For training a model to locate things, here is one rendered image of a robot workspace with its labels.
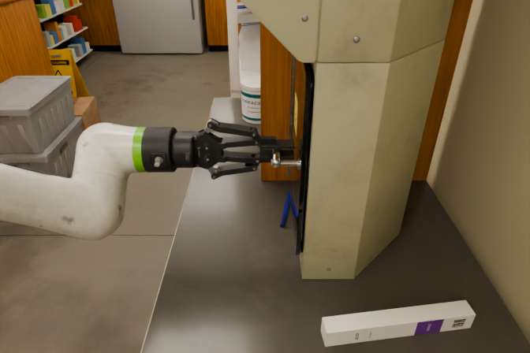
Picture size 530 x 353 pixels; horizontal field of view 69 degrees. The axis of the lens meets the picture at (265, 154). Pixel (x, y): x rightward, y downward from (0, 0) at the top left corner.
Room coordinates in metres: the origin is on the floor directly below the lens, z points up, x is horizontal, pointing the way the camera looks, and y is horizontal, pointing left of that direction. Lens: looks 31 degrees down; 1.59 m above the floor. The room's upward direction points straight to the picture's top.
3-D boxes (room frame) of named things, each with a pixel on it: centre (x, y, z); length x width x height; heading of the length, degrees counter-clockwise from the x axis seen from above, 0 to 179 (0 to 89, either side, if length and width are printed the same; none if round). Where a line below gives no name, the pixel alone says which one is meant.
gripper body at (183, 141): (0.68, 0.13, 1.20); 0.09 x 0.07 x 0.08; 90
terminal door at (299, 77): (0.73, -0.07, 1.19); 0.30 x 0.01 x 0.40; 179
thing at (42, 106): (2.39, 1.60, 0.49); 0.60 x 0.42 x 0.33; 0
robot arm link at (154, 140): (0.67, 0.21, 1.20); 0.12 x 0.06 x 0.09; 0
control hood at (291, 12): (0.73, -0.02, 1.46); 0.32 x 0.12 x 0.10; 0
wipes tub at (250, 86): (1.38, 0.03, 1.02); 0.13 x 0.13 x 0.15
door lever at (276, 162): (0.66, -0.04, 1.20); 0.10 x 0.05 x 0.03; 179
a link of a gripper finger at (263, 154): (0.68, -0.02, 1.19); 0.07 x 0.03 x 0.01; 90
